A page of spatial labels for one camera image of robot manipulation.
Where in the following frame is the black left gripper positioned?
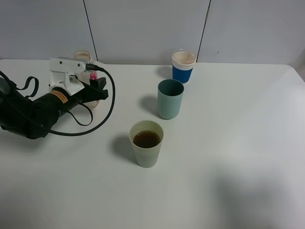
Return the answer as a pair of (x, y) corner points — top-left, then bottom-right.
(68, 77), (109, 111)

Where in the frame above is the clear drink bottle pink label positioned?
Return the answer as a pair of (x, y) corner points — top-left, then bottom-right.
(74, 50), (101, 108)

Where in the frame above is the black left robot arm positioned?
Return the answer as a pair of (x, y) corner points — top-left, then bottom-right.
(0, 73), (111, 139)

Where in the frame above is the pale green plastic cup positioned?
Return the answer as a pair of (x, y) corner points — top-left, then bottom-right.
(129, 120), (164, 168)

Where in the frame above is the teal plastic cup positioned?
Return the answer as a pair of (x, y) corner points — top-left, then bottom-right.
(157, 79), (184, 120)

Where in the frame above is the blue white insulated cup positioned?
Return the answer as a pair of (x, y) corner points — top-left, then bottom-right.
(172, 51), (196, 84)

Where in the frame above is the black braided camera cable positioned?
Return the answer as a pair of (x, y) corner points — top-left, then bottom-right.
(0, 62), (116, 137)

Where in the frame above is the thin black cable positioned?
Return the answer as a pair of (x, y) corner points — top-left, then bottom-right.
(64, 102), (94, 126)

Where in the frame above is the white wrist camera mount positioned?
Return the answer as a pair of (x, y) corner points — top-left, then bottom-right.
(49, 57), (87, 96)

